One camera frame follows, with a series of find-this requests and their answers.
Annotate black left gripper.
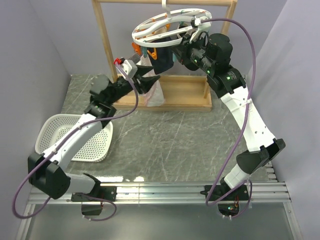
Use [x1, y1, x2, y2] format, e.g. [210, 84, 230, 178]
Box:
[107, 64, 161, 105]

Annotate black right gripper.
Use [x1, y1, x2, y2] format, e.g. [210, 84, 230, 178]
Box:
[170, 32, 215, 75]

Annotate white pink-trimmed underwear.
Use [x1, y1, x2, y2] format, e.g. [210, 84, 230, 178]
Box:
[138, 56, 165, 107]

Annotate white oval clip hanger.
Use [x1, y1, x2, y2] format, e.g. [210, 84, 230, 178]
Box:
[131, 0, 212, 48]

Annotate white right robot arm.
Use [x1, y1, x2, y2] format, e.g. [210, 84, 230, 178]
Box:
[171, 33, 286, 202]

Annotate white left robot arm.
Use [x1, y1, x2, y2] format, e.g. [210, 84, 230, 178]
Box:
[27, 60, 160, 201]

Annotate grey striped underwear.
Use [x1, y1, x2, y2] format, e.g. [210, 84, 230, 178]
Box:
[128, 52, 141, 64]

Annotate navy blue underwear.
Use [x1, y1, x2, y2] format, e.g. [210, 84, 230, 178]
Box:
[147, 47, 174, 75]

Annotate teal clothes peg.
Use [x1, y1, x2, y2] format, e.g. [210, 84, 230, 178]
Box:
[172, 53, 177, 62]
[140, 46, 148, 58]

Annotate orange clothes peg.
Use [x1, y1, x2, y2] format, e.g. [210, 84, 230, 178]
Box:
[147, 48, 158, 60]
[131, 42, 142, 55]

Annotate white perforated plastic basket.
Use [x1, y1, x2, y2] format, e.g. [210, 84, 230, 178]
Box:
[35, 114, 114, 163]

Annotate wooden hanging rack frame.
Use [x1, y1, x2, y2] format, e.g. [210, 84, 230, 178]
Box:
[91, 0, 238, 112]

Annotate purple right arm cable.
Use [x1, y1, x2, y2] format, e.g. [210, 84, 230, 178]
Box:
[201, 17, 257, 219]

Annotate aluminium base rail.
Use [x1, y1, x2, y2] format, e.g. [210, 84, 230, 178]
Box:
[14, 74, 305, 240]

